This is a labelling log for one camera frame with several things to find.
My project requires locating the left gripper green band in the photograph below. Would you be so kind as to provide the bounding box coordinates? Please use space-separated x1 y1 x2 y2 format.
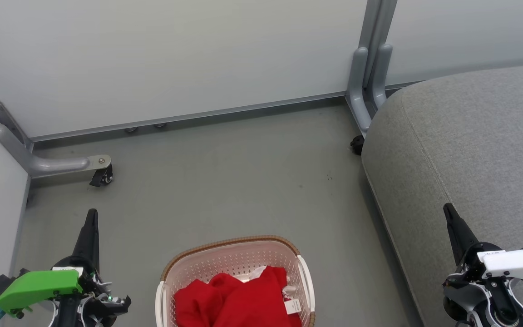
0 208 131 327

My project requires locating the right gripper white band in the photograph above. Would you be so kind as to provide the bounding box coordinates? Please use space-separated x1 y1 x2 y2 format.
443 203 523 292

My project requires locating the grey fabric sofa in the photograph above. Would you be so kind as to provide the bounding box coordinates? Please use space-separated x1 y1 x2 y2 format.
361 62 523 327

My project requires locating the grey partition leg with plate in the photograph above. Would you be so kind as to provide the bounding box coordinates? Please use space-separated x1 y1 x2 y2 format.
0 124 112 178

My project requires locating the white laundry basket brown rim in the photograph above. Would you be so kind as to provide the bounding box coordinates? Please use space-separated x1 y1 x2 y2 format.
155 235 316 327

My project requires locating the white cloth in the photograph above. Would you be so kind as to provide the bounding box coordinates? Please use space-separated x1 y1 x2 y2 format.
237 267 266 283

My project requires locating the grey partition base rail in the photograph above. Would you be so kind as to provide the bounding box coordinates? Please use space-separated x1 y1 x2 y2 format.
29 91 349 142

